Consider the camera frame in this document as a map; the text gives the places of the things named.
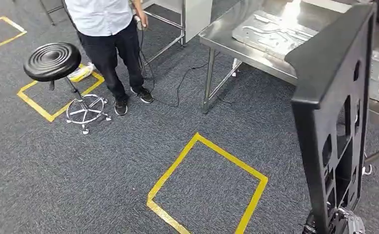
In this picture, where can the person's left hand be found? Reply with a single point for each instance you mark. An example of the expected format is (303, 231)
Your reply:
(144, 19)

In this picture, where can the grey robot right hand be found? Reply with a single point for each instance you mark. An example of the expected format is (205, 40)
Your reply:
(309, 226)

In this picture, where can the grey handheld controller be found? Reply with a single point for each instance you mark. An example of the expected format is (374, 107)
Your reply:
(139, 24)

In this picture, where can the black plastic tray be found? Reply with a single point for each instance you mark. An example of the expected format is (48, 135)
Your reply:
(312, 129)

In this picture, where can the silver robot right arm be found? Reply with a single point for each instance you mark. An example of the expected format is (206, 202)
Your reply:
(354, 224)

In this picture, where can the person in long trousers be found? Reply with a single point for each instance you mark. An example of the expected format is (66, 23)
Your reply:
(99, 19)

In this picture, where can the stainless steel bench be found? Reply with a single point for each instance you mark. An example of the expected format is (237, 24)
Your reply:
(221, 35)

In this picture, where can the chrome caster wheel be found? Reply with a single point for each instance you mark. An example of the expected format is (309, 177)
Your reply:
(367, 169)

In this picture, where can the yellow white plastic bag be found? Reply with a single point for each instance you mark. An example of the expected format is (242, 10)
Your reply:
(79, 74)

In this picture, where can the black round stool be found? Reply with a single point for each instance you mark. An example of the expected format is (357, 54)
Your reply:
(52, 61)

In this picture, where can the yellow floor tape square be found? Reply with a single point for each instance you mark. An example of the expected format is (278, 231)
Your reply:
(231, 157)
(34, 107)

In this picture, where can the flat grooved metal plate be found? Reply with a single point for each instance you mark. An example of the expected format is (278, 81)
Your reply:
(267, 32)

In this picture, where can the pale flat board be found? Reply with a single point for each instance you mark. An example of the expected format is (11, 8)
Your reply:
(328, 5)

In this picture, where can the white panel steel frame table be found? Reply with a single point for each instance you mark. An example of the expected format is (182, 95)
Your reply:
(196, 16)

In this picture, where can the black metal chair frame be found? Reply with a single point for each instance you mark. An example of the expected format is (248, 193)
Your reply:
(47, 13)

